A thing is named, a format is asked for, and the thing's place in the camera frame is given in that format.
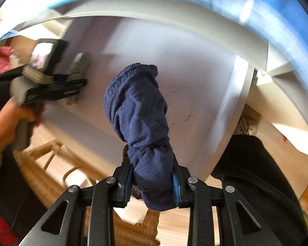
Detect red cloth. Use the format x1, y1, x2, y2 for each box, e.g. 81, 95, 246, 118
0, 197, 19, 246

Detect navy blue garment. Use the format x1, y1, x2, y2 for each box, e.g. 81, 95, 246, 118
104, 63, 181, 212

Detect person's black trousers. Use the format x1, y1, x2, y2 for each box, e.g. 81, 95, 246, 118
0, 134, 308, 246

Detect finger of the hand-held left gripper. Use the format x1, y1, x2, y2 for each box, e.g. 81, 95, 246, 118
67, 79, 88, 104
68, 52, 92, 79

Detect beige woven slipper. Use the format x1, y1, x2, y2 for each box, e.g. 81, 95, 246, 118
233, 115, 258, 136

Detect person's left hand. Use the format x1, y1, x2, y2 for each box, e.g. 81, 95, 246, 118
0, 102, 45, 148

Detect white drawer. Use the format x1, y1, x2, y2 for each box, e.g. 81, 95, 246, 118
41, 0, 270, 183

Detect wicker chair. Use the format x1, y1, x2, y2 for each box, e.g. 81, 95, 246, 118
13, 138, 161, 246

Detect pink cloth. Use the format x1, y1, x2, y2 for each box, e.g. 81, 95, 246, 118
0, 40, 14, 73

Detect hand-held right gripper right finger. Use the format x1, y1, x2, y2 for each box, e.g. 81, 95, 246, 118
172, 165, 283, 246

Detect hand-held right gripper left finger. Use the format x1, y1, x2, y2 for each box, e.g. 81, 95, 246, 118
19, 163, 134, 246

